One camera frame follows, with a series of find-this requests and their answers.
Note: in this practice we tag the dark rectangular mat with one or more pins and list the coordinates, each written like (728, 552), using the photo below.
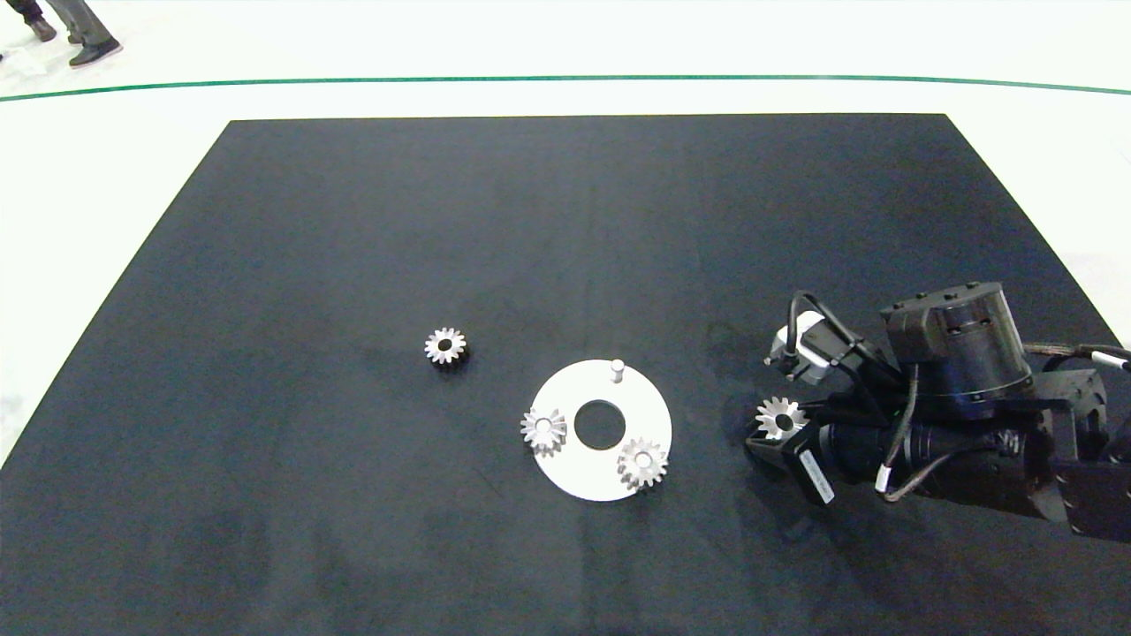
(353, 221)

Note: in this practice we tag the person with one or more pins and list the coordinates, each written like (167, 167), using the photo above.
(35, 25)
(88, 40)

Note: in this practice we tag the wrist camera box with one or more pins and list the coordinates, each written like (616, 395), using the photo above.
(808, 340)

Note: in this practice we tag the small steel gear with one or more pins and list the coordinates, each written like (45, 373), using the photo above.
(455, 346)

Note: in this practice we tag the round white plate with pins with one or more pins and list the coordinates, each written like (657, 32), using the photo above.
(585, 474)

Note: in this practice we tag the large steel gear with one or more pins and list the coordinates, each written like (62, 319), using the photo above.
(771, 412)

